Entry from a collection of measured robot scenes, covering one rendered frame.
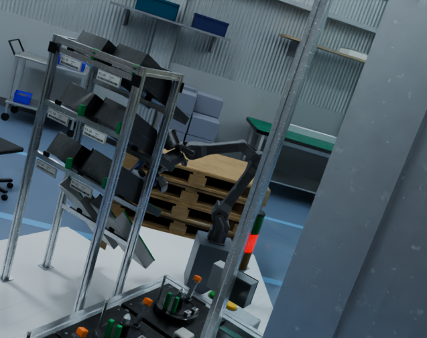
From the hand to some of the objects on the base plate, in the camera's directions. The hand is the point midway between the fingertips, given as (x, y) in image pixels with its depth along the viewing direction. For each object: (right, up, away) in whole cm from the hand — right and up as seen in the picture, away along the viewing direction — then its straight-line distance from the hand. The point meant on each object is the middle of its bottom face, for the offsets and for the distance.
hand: (139, 174), depth 180 cm
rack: (-24, -39, -16) cm, 49 cm away
